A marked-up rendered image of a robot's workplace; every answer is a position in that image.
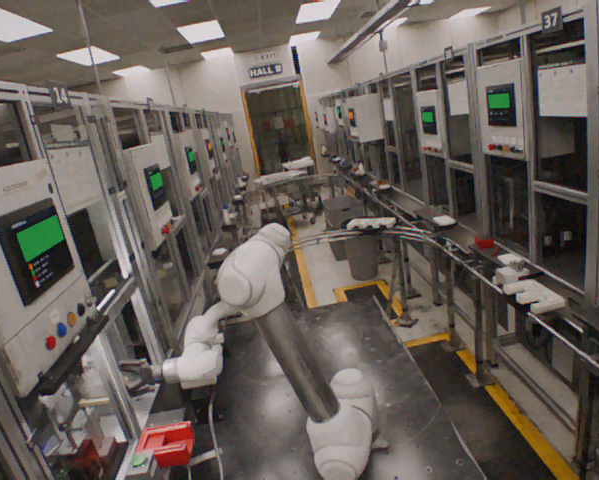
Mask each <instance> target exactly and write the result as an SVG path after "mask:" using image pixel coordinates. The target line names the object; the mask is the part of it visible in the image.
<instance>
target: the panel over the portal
mask: <svg viewBox="0 0 599 480"><path fill-rule="evenodd" d="M273 50H276V51H277V57H278V60H273V61H267V62H261V63H256V64H254V65H250V59H249V56H250V55H251V54H256V53H261V52H268V51H273ZM233 57H234V62H235V67H236V72H237V77H238V82H239V86H240V85H245V84H252V83H257V82H262V81H268V80H274V79H279V78H280V77H285V76H291V75H295V70H294V64H293V58H292V52H291V46H290V44H287V43H284V44H279V45H273V46H268V47H261V48H256V49H252V50H250V51H245V52H239V53H234V54H233ZM276 62H282V66H283V72H284V73H283V74H277V75H272V77H266V78H260V79H255V80H249V77H248V72H247V68H254V67H256V66H259V65H264V64H271V63H276Z"/></svg>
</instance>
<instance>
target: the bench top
mask: <svg viewBox="0 0 599 480"><path fill-rule="evenodd" d="M290 313H292V315H293V317H294V319H295V321H296V323H297V325H298V327H299V329H300V330H303V331H302V332H301V333H302V335H303V337H304V338H305V340H306V342H308V345H309V347H310V349H311V351H312V352H313V354H314V356H315V358H316V360H317V362H318V364H319V365H320V368H321V370H322V372H323V374H324V376H326V378H327V379H328V381H329V383H330V384H331V381H332V379H333V377H334V376H335V375H336V374H337V373H339V372H340V371H343V369H347V368H354V369H358V370H359V371H362V372H364V373H365V374H366V375H367V376H368V377H369V380H370V381H371V383H372V385H373V387H374V390H375V394H376V399H377V406H378V416H379V422H378V423H380V424H379V426H380V428H381V431H382V434H383V436H384V439H385V440H386V441H387V442H388V445H389V448H388V450H386V451H374V452H370V456H368V461H367V464H366V467H365V468H364V470H363V471H362V473H361V474H360V476H359V477H358V478H357V479H356V480H488V479H487V478H486V476H485V475H484V474H483V472H482V471H481V469H480V466H479V464H477V462H476V461H475V459H474V457H473V456H472V454H471V451H470V450H469V449H468V447H467V446H466V444H465V442H464V441H463V439H462V438H461V436H460V433H459V432H458V431H457V429H456V427H455V426H454V424H453V423H452V421H451V419H450V418H449V416H448V415H447V413H446V411H445V410H444V408H443V407H442V403H441V402H440V400H439V399H438V397H437V395H436V394H435V392H434V390H432V388H431V387H430V385H429V382H427V381H426V378H425V377H424V375H423V373H422V371H421V370H420V368H419V367H418V365H417V363H416V362H415V360H414V359H413V358H412V355H411V354H410V352H409V351H408V349H407V347H406V346H405V344H404V342H403V341H402V339H401V338H400V335H399V334H398V332H397V330H396V329H395V327H394V325H393V324H392V322H391V321H389V319H388V317H387V316H386V314H385V312H384V310H383V308H382V307H381V305H380V304H379V302H378V300H377V299H376V297H375V296H369V297H363V298H358V299H353V300H347V301H342V302H336V303H332V304H326V305H320V306H315V308H310V309H305V310H300V311H294V312H290ZM335 314H338V315H335ZM225 330H226V335H227V338H226V339H225V341H226V344H227V348H228V353H231V357H227V358H224V360H223V369H222V372H221V378H220V384H219V383H217V384H216V391H215V392H216V399H215V403H216V406H217V410H218V414H219V415H222V416H223V421H217V422H212V424H213V430H215V435H216V440H217V445H218V449H219V448H221V451H222V455H221V456H220V459H221V463H222V465H223V470H224V480H325V479H324V478H323V477H322V476H321V474H320V473H319V470H318V468H317V466H316V463H315V453H314V452H313V448H312V444H310V440H309V437H308V433H307V431H306V423H307V419H308V415H307V413H306V411H305V410H304V408H303V406H302V404H301V403H300V401H299V398H298V396H297V394H296V393H295V391H294V389H293V387H292V385H291V384H289V382H288V380H287V378H286V377H285V375H284V373H283V371H282V369H281V368H280V365H279V363H278V361H277V359H276V358H275V356H273V354H272V352H271V351H270V349H269V347H268V345H267V342H266V341H265V339H264V337H263V335H262V333H261V332H259V330H258V328H257V325H256V324H255V322H254V320H253V319H251V320H246V321H240V322H235V323H230V324H227V328H225ZM187 412H188V416H187V420H186V421H192V424H193V428H194V431H195V438H194V442H193V446H192V451H191V452H192V455H191V459H192V458H194V457H197V456H199V455H202V454H204V453H207V452H209V451H214V445H213V440H212V435H210V429H209V423H207V424H202V425H196V424H195V419H196V420H197V418H196V414H195V413H194V410H193V407H192V404H191V403H190V404H189V406H188V410H187ZM458 460H462V461H463V463H462V464H459V463H457V461H458ZM191 480H220V474H219V469H218V465H217V459H216V457H213V458H211V459H209V460H206V461H204V462H201V463H199V464H196V465H194V466H192V465H191Z"/></svg>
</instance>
